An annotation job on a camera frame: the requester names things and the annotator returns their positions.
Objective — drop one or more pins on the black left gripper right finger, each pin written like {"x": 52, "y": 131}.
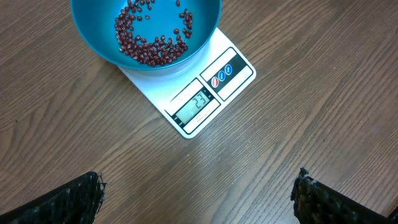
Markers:
{"x": 315, "y": 203}

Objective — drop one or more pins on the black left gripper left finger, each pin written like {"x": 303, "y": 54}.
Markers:
{"x": 78, "y": 201}

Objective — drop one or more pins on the white digital kitchen scale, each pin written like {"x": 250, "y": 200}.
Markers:
{"x": 192, "y": 93}

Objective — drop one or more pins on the red beans in bowl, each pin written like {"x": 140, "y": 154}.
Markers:
{"x": 162, "y": 51}

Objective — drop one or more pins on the teal plastic bowl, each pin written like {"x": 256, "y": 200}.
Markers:
{"x": 95, "y": 20}

